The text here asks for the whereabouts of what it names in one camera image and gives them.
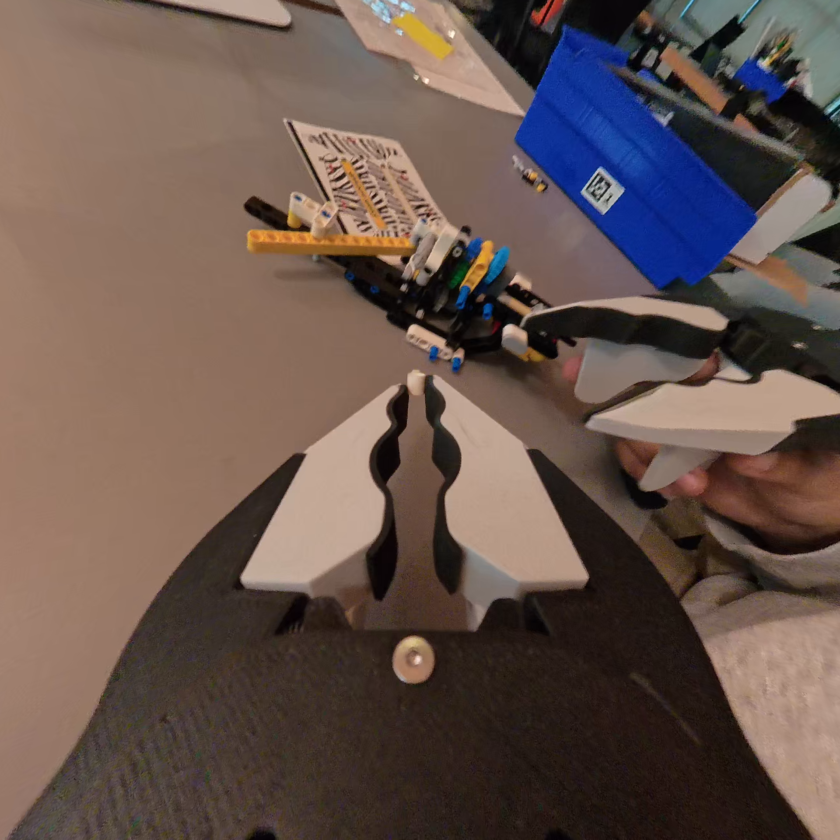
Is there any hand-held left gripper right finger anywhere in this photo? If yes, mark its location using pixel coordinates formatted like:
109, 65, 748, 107
423, 374, 590, 631

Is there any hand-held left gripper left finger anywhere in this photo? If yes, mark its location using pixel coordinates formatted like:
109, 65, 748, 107
239, 382, 411, 627

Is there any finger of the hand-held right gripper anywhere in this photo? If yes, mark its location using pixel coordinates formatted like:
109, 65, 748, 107
584, 371, 840, 493
520, 297, 731, 404

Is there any lego vehicle model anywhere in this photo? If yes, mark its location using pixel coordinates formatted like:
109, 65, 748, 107
244, 190, 578, 374

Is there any person's right forearm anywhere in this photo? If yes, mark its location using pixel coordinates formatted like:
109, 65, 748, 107
640, 512, 840, 840

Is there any yellow lego plate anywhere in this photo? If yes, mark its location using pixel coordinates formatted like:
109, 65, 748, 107
392, 12, 455, 61

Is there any person's right hand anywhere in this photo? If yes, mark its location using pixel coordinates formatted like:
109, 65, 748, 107
563, 357, 840, 552

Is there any white cardboard box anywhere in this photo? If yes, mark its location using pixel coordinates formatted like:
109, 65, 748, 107
722, 164, 834, 304

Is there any blue storage bin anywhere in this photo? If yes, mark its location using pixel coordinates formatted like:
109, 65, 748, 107
515, 26, 759, 290

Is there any dark grey board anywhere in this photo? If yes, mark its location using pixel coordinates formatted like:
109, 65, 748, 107
610, 66, 805, 212

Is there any blue bin with tools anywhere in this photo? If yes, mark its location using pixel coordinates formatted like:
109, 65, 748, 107
735, 58, 790, 102

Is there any clear plastic bag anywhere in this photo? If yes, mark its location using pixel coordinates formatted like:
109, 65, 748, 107
335, 0, 526, 117

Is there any zebra striped sticker sheet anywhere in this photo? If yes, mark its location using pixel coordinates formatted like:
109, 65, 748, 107
283, 118, 454, 266

